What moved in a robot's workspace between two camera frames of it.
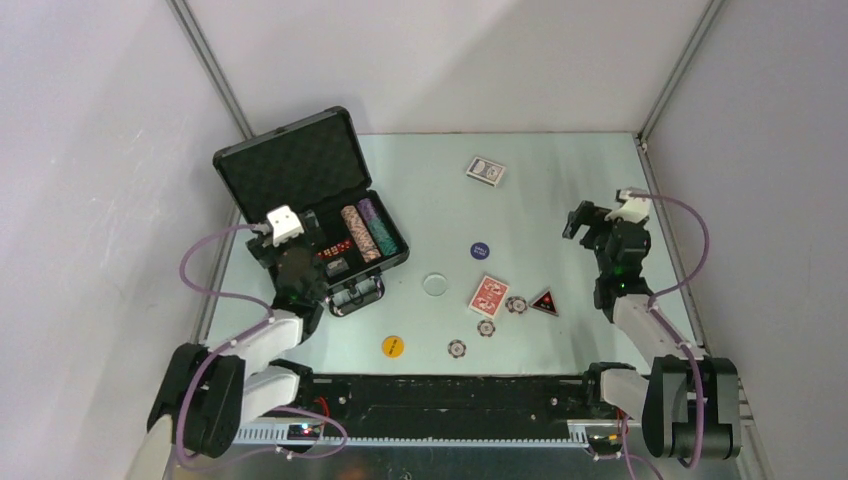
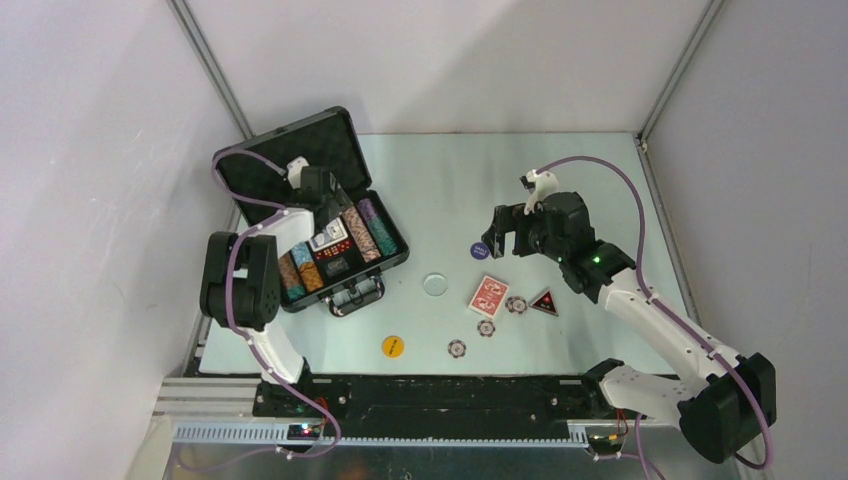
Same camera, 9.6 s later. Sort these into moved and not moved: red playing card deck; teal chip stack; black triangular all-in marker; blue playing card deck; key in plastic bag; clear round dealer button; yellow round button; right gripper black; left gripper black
Moved: right gripper black; left gripper black; blue playing card deck
Not moved: key in plastic bag; yellow round button; teal chip stack; clear round dealer button; black triangular all-in marker; red playing card deck
